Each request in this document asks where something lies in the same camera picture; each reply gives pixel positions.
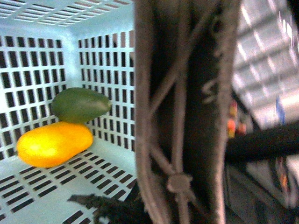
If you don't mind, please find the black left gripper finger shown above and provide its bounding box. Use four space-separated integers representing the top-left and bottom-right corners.
67 194 142 224

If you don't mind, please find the yellow mango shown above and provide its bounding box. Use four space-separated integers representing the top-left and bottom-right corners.
16 121 93 168

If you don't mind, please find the green avocado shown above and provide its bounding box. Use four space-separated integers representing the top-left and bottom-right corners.
51 87 112 123

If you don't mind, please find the light blue plastic basket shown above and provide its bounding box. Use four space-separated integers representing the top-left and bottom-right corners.
0 0 136 224

